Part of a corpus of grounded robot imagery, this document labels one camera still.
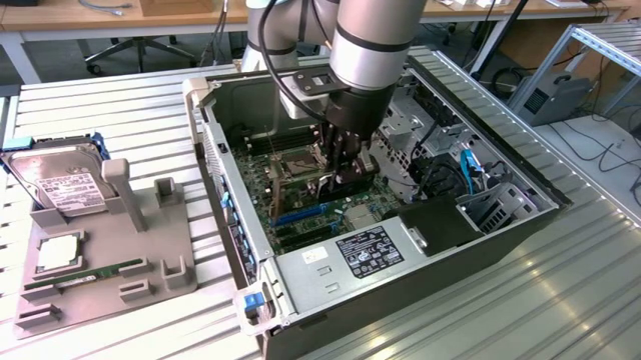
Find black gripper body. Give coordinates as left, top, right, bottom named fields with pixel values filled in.
left=322, top=84, right=397, bottom=136

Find black graphics card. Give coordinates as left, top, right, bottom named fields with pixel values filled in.
left=266, top=159, right=378, bottom=223

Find silver perforated drive cage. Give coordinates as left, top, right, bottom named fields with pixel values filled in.
left=373, top=93, right=455, bottom=203

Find black RAM slot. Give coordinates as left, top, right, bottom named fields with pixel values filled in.
left=248, top=136, right=322, bottom=158
left=246, top=129, right=313, bottom=148

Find silver chipset heatsink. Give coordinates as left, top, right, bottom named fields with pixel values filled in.
left=343, top=207, right=378, bottom=230

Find blue expansion slot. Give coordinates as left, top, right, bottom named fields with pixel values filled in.
left=270, top=208, right=325, bottom=227

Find green motherboard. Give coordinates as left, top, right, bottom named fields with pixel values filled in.
left=227, top=125, right=407, bottom=257

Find black expansion slot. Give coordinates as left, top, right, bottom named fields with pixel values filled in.
left=278, top=232, right=335, bottom=253
left=277, top=223, right=330, bottom=241

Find black plastic air shroud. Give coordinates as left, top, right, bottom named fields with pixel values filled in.
left=382, top=196, right=486, bottom=258

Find black office chair base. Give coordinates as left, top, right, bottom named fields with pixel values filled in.
left=413, top=22, right=458, bottom=48
left=82, top=35, right=199, bottom=74

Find silver power supply unit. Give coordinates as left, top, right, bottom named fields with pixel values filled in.
left=270, top=216, right=437, bottom=316

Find silver disk bay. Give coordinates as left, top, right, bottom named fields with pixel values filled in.
left=458, top=183, right=542, bottom=233

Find grey floor appliance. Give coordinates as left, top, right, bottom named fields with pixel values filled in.
left=508, top=69, right=596, bottom=127

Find black stand pole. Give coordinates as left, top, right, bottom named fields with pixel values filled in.
left=470, top=0, right=530, bottom=76

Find blue case latch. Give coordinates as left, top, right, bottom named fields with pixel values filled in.
left=242, top=292, right=266, bottom=313

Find open black PC case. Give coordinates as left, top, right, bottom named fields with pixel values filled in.
left=180, top=54, right=576, bottom=360

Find long wooden desk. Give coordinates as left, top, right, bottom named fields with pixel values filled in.
left=419, top=0, right=632, bottom=76

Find green loose RAM stick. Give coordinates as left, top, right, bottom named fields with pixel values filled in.
left=23, top=258, right=144, bottom=292

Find grey parts rack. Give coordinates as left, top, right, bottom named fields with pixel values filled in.
left=9, top=157, right=200, bottom=341

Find silver hard disk drive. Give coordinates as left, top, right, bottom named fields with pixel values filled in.
left=0, top=144, right=110, bottom=218

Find silver CPU chip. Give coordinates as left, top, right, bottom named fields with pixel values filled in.
left=35, top=235, right=83, bottom=274

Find blue disk carrier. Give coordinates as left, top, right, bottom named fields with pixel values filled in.
left=0, top=130, right=112, bottom=176

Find wooden desk white legs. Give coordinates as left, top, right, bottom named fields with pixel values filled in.
left=0, top=0, right=251, bottom=86

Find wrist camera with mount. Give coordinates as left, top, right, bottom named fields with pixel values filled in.
left=278, top=69, right=351, bottom=121

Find black power wire bundle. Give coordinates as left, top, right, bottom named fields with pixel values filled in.
left=407, top=151, right=470, bottom=202

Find blue data wire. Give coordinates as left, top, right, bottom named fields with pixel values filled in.
left=458, top=148, right=482, bottom=196

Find robot cable bundle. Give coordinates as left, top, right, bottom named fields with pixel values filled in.
left=198, top=0, right=331, bottom=121

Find coiled black cable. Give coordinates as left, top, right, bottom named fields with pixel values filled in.
left=493, top=67, right=525, bottom=95

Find black floor cable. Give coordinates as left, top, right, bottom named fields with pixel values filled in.
left=548, top=114, right=641, bottom=176

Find aluminium frame rack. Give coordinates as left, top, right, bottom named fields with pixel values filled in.
left=508, top=22, right=641, bottom=125

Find grey network cable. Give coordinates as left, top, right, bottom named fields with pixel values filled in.
left=78, top=0, right=135, bottom=16

